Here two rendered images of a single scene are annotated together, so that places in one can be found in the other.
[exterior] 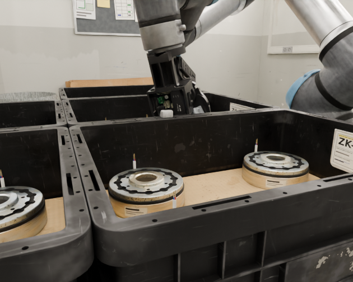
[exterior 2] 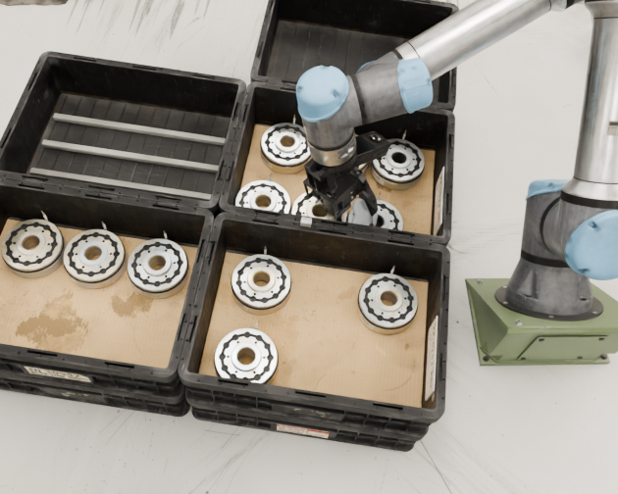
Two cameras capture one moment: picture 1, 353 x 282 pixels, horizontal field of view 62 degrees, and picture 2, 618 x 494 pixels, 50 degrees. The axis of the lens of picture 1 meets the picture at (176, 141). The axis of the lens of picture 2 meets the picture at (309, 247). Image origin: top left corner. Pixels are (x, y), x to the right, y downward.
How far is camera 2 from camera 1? 0.90 m
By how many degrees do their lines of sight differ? 48
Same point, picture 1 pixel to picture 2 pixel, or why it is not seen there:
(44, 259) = (157, 377)
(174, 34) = (334, 160)
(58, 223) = not seen: hidden behind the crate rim
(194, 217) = (214, 385)
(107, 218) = (183, 369)
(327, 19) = (586, 162)
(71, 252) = (166, 378)
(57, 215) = not seen: hidden behind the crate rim
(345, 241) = (313, 410)
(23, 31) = not seen: outside the picture
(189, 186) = (306, 282)
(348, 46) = (571, 218)
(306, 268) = (286, 408)
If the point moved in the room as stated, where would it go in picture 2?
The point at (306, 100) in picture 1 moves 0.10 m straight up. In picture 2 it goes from (532, 216) to (553, 182)
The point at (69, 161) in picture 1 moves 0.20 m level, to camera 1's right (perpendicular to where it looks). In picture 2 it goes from (190, 296) to (300, 360)
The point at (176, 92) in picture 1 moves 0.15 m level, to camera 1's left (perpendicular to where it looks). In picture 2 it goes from (327, 200) to (250, 161)
